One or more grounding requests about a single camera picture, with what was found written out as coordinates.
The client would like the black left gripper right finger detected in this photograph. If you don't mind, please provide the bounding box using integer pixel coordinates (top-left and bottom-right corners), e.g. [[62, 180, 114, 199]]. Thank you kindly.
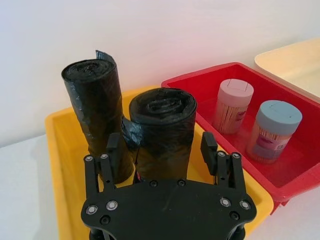
[[200, 131, 251, 199]]

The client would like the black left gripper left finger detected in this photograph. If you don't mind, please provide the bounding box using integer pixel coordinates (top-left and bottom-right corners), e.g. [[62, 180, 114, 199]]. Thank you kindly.
[[83, 132, 124, 200]]

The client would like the yellow plastic bin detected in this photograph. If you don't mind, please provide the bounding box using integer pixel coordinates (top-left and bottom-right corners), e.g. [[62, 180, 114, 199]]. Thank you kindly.
[[44, 86, 275, 240]]

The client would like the thick black garbage bag roll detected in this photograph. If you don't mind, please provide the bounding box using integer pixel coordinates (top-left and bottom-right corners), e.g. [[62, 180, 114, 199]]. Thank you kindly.
[[120, 87, 198, 186]]

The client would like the toothpick jar with pink lid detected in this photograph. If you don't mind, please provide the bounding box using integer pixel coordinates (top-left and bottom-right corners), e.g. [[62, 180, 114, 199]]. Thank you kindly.
[[211, 78, 255, 135]]

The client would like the slim black garbage bag roll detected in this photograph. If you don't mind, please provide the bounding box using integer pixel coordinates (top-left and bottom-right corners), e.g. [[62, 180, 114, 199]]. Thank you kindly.
[[61, 49, 136, 185]]

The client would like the toothpick jar with grey-blue lid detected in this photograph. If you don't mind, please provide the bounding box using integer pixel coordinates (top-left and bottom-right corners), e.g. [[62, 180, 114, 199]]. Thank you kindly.
[[245, 100, 303, 165]]

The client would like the red plastic bin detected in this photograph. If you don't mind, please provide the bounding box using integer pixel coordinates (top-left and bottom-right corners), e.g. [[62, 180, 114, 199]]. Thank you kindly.
[[161, 61, 320, 217]]

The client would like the cream plastic bin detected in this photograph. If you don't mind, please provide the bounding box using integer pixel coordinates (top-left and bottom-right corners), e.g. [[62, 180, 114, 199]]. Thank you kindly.
[[253, 37, 320, 101]]

